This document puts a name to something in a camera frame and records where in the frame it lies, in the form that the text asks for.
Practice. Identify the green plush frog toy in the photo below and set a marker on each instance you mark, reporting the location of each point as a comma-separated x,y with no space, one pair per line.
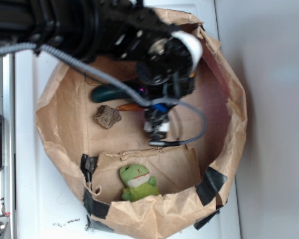
138,182

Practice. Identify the brown rough rock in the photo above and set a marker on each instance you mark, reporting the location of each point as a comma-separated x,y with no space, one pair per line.
107,116

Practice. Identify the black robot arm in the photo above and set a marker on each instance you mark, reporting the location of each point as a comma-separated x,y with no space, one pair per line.
85,29

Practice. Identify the dark green oval capsule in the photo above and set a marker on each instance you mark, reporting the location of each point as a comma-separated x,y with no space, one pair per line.
107,92

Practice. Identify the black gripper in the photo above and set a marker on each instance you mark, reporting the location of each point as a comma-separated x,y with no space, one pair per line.
169,69

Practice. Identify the brown paper bag bin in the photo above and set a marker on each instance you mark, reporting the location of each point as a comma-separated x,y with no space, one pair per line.
194,179

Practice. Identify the orange spiral sea shell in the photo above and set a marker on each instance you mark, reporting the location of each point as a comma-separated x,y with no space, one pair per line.
132,107

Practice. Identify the aluminium frame rail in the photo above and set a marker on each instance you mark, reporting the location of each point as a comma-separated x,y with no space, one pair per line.
7,174

